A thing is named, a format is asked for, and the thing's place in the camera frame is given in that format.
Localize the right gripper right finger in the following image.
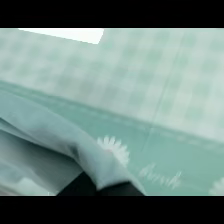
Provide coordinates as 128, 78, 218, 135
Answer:
97, 181, 144, 197

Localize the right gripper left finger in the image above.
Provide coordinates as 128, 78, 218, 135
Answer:
55, 170, 98, 197

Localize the light blue shirt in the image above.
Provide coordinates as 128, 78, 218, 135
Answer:
0, 87, 146, 197

